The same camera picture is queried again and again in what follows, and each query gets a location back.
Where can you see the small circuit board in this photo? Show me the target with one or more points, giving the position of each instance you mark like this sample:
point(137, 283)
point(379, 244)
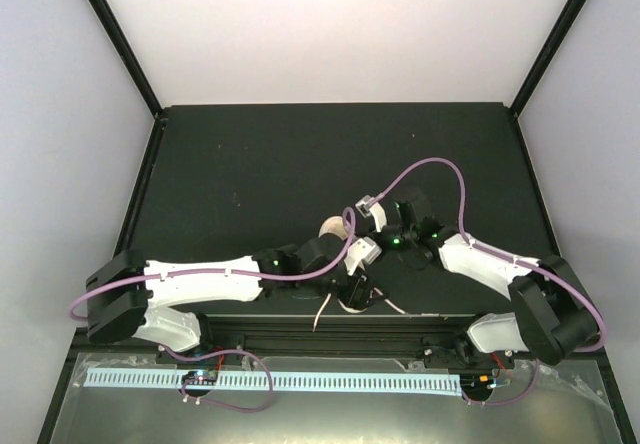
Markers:
point(199, 377)
point(486, 381)

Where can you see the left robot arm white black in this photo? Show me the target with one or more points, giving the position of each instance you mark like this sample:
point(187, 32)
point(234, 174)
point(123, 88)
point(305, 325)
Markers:
point(135, 297)

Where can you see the right black frame post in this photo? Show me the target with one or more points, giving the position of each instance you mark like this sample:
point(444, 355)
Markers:
point(553, 42)

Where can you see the black frame post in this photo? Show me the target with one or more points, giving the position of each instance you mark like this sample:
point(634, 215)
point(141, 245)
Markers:
point(553, 42)
point(121, 45)

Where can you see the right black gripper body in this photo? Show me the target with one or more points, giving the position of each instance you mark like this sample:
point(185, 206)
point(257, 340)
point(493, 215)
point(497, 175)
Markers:
point(408, 234)

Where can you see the beige sneaker shoe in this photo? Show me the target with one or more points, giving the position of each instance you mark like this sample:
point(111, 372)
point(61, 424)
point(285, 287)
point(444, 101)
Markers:
point(335, 226)

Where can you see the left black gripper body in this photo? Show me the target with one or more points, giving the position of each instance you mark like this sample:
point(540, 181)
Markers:
point(353, 295)

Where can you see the white shoelace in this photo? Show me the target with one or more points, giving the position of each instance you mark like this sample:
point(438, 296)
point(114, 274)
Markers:
point(320, 314)

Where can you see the left black frame post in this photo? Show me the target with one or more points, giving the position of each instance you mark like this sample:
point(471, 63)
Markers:
point(121, 45)

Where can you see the right small circuit board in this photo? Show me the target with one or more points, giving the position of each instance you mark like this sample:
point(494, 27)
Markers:
point(486, 381)

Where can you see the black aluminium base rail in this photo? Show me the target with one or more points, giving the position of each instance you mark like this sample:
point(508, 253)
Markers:
point(335, 336)

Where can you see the left small circuit board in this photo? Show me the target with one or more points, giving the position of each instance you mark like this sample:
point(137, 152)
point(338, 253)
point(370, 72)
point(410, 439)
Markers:
point(199, 377)

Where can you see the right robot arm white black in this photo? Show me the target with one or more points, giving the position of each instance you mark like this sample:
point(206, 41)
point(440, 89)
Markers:
point(551, 316)

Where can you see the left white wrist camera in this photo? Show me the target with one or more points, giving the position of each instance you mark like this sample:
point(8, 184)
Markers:
point(362, 252)

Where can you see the white slotted cable duct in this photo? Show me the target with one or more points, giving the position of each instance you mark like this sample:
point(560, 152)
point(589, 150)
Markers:
point(316, 382)

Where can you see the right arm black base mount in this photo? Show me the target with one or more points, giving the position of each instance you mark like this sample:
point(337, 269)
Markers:
point(443, 357)

